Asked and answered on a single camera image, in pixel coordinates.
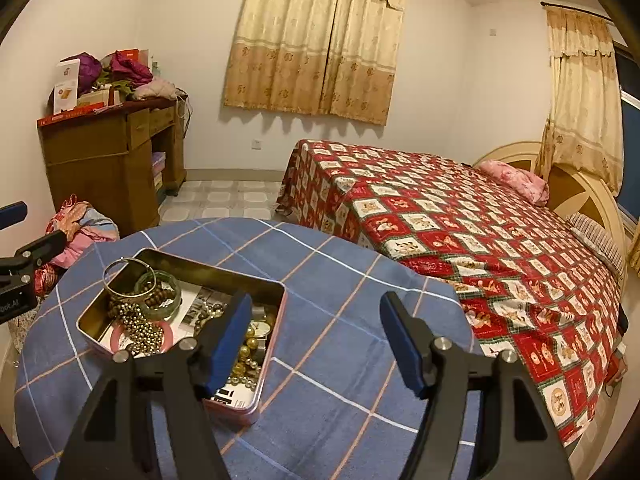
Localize thin silver hoop bangle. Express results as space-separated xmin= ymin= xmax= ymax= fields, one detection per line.
xmin=101 ymin=257 xmax=158 ymax=304

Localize gold pearl bead necklace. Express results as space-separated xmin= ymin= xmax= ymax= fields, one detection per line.
xmin=226 ymin=326 xmax=266 ymax=391

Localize pile of clothes on floor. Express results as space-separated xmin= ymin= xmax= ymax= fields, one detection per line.
xmin=35 ymin=195 xmax=120 ymax=298

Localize pink bangle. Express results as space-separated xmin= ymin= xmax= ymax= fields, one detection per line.
xmin=107 ymin=321 xmax=174 ymax=358

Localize green jade bangle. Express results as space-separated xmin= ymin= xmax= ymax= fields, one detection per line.
xmin=134 ymin=270 xmax=182 ymax=322

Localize pink Genji tin box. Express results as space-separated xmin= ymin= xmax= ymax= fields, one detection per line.
xmin=106 ymin=248 xmax=288 ymax=426

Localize brown wooden desk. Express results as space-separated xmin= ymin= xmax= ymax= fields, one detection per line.
xmin=37 ymin=98 xmax=186 ymax=236

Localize printed paper leaflet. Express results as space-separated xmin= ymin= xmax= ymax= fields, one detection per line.
xmin=96 ymin=282 xmax=268 ymax=410

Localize white product box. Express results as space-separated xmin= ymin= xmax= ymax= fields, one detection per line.
xmin=52 ymin=58 xmax=80 ymax=115

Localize silver wristwatch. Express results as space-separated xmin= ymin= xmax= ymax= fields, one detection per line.
xmin=250 ymin=306 xmax=276 ymax=339

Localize clutter pile on desk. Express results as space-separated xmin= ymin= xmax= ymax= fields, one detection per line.
xmin=58 ymin=49 xmax=189 ymax=108

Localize bed with red patterned cover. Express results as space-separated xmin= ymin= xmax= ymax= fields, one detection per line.
xmin=278 ymin=140 xmax=620 ymax=444

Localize blue plaid tablecloth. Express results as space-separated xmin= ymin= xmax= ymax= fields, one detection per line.
xmin=14 ymin=218 xmax=475 ymax=479

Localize striped pillow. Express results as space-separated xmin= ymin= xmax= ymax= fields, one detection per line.
xmin=567 ymin=212 xmax=626 ymax=281

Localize pink pillow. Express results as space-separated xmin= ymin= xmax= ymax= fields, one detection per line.
xmin=478 ymin=159 xmax=550 ymax=206

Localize cream wooden headboard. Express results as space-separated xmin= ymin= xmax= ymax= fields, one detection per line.
xmin=474 ymin=141 xmax=626 ymax=257

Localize beige side curtain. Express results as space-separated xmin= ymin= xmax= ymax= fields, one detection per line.
xmin=535 ymin=6 xmax=624 ymax=196

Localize beige window curtain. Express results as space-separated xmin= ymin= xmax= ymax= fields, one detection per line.
xmin=222 ymin=0 xmax=406 ymax=126

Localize metallic small bead necklace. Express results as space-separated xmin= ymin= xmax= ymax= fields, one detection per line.
xmin=110 ymin=303 xmax=165 ymax=358

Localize brown wooden bead bracelet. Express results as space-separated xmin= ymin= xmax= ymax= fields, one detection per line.
xmin=106 ymin=282 xmax=177 ymax=319

